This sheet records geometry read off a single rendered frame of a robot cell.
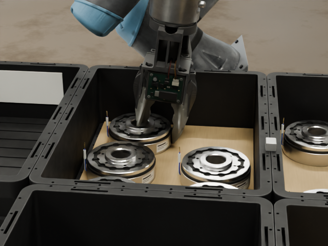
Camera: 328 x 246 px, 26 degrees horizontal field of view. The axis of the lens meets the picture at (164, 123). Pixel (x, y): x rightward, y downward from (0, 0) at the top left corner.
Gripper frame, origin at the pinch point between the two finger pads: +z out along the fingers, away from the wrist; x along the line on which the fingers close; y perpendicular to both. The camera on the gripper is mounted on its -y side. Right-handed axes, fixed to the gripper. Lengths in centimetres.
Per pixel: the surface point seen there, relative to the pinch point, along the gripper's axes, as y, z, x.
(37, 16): -324, 98, -104
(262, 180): 27.8, -9.7, 14.8
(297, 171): 7.1, -0.6, 22.3
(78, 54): -257, 93, -63
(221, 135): -3.5, 0.9, 10.4
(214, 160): 10.0, -1.7, 9.3
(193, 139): -1.8, 1.4, 5.7
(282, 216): 35.5, -10.0, 16.8
